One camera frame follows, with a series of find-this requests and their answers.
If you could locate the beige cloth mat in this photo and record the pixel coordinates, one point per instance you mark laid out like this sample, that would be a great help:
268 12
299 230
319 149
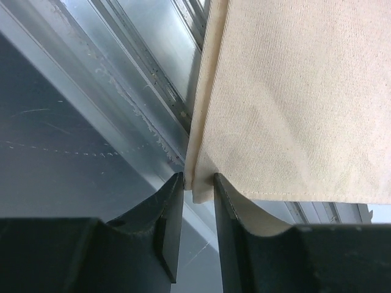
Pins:
293 102

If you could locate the aluminium frame rail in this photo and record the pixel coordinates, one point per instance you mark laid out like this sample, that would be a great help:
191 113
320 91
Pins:
92 125

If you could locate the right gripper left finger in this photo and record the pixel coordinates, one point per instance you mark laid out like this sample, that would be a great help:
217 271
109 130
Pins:
135 252

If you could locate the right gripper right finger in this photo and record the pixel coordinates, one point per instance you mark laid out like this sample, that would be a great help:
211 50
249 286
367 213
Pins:
261 253

